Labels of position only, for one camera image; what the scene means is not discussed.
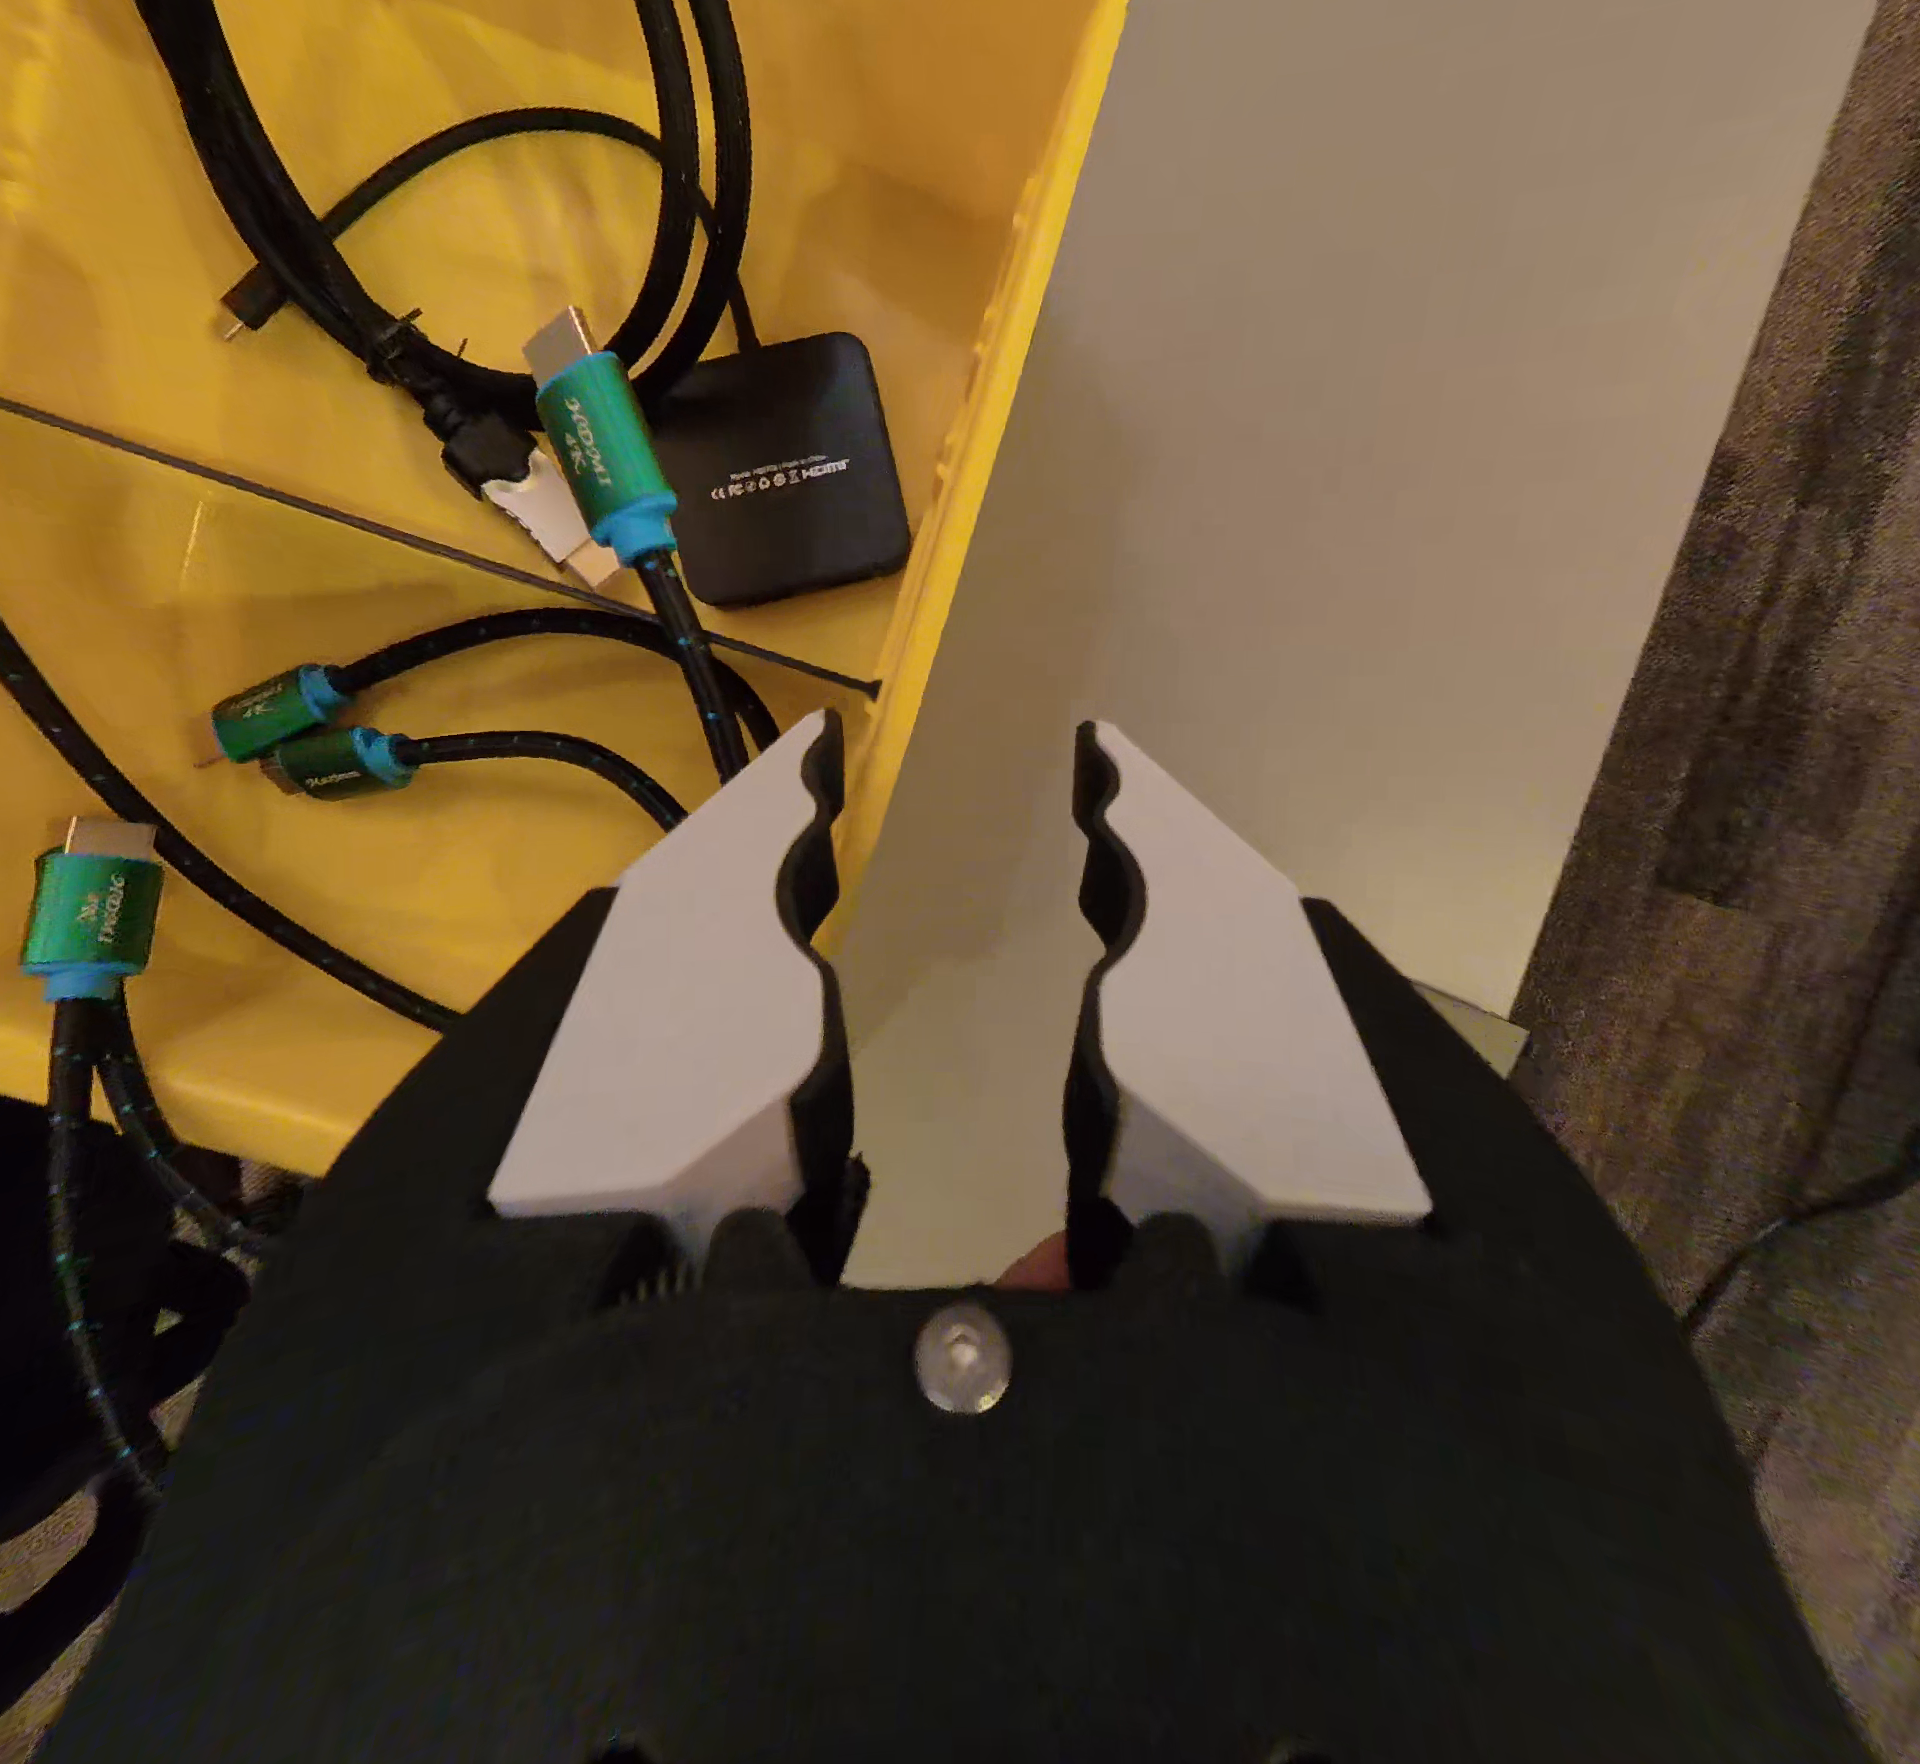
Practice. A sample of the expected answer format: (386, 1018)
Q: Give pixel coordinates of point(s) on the small table control pad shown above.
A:
(1464, 1021)

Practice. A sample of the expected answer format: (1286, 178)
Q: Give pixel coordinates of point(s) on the person's right hand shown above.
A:
(1038, 1265)

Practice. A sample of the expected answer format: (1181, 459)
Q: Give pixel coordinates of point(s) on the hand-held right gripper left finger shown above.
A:
(661, 1045)

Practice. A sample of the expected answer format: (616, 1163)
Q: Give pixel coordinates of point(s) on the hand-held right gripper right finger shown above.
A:
(1261, 1059)

